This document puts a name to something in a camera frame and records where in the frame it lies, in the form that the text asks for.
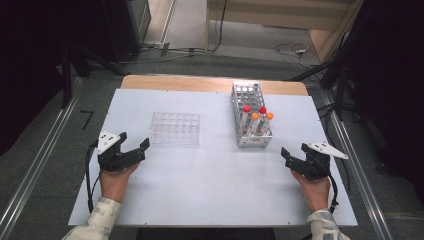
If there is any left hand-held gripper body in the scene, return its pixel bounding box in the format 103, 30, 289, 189
96, 131, 147, 173

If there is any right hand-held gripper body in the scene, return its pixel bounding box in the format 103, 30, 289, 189
285, 142, 350, 182

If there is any clear acrylic tube rack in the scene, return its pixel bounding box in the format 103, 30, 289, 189
149, 111, 201, 147

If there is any orange cap test tube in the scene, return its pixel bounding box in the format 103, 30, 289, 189
260, 112, 275, 136
249, 112, 261, 136

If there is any red cap test tube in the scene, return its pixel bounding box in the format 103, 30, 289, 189
241, 104, 253, 134
258, 105, 268, 128

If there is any white metal tube rack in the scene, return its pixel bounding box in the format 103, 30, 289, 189
230, 80, 274, 149

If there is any person's left hand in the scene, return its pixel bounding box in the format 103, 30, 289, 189
99, 162, 140, 204

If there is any person's right hand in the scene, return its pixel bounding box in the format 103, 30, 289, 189
290, 169, 332, 214

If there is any black metal stand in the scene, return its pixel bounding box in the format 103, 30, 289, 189
59, 43, 128, 108
289, 31, 363, 122

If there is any black curtain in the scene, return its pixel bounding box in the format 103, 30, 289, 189
346, 0, 424, 201
0, 0, 113, 156

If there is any dark grey cabinet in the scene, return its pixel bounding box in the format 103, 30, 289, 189
103, 0, 152, 64

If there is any light wooden desk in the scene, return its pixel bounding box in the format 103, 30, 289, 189
204, 0, 365, 63

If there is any left hand-held gripper black cable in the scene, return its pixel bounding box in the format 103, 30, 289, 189
85, 141, 103, 214

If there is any hand-held gripper black cable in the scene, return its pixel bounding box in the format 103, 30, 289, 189
85, 141, 103, 214
328, 174, 340, 214

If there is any right hand-held gripper black cable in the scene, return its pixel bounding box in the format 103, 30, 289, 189
328, 174, 340, 214

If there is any metal floor rail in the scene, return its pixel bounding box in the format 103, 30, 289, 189
321, 91, 395, 240
0, 78, 83, 240

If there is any grey floor cable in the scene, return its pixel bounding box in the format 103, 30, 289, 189
119, 42, 209, 65

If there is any white floor cable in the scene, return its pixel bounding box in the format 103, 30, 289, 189
273, 42, 316, 69

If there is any black hanging cable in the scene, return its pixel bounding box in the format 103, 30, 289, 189
211, 0, 229, 54

